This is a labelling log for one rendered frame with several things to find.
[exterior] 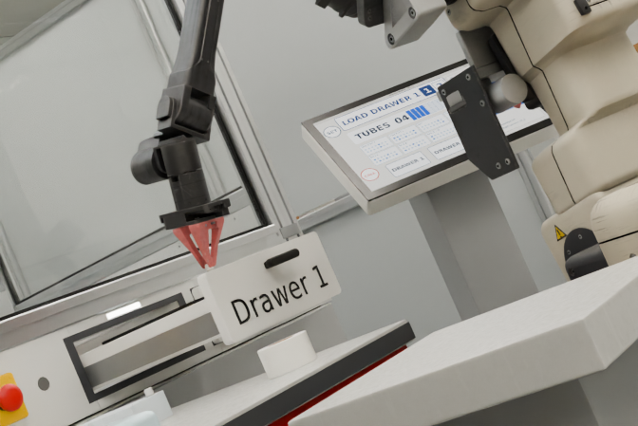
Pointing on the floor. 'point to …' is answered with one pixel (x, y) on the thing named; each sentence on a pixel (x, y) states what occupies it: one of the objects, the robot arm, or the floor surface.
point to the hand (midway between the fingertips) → (208, 262)
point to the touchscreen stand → (473, 245)
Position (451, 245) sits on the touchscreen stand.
